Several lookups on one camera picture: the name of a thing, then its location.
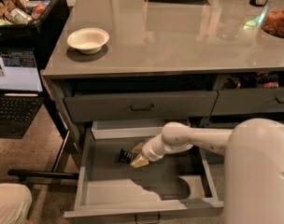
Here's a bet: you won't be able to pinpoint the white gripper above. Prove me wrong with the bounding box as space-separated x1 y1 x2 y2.
130 134 164 168

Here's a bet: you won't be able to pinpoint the black rxbar chocolate bar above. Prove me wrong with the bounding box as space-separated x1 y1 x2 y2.
118 148 137 164

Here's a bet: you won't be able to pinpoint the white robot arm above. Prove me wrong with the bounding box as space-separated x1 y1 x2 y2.
131 119 284 224

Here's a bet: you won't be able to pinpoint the open grey middle drawer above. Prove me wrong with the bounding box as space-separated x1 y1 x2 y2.
64 130 223 224

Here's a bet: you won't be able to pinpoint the grey top left drawer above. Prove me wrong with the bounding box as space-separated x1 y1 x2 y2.
64 91 218 122

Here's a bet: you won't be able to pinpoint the grey top right drawer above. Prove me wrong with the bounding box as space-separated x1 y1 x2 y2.
211 87 284 116

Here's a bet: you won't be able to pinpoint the snack bags in drawer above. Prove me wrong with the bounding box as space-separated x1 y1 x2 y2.
223 72 279 89

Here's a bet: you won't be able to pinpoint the black cart stand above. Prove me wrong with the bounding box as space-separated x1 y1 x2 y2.
7 68 80 180

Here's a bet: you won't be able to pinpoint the white paper bowl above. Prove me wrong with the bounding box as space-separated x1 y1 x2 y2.
66 28 109 54

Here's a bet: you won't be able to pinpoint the black laptop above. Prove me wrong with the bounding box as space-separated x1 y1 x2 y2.
0 49 44 139

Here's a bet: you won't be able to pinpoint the black bin with snacks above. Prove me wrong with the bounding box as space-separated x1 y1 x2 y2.
0 0 69 53

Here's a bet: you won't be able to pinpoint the glass jar with snacks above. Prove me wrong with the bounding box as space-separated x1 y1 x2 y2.
261 0 284 38

